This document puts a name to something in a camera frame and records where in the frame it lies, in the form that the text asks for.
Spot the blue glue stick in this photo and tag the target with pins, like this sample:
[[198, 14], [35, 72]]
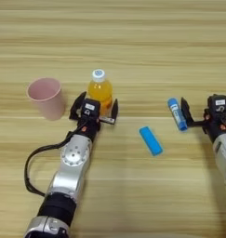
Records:
[[176, 113]]

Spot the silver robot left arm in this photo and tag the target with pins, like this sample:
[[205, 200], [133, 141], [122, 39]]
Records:
[[72, 158]]

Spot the pink plastic cup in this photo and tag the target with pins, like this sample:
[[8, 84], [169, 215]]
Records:
[[47, 100]]

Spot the blue bar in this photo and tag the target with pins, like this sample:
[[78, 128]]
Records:
[[151, 141]]

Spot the orange juice bottle white cap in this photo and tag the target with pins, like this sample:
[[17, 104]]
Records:
[[99, 89]]

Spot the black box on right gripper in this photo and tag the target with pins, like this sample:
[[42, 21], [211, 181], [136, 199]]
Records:
[[219, 103]]

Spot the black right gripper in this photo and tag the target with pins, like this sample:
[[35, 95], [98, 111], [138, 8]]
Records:
[[218, 124]]

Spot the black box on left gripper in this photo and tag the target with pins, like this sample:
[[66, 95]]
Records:
[[90, 108]]

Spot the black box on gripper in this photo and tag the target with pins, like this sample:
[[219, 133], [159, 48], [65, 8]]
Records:
[[90, 108], [219, 103]]

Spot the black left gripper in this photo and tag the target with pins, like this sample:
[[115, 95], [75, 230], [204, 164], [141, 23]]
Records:
[[89, 128]]

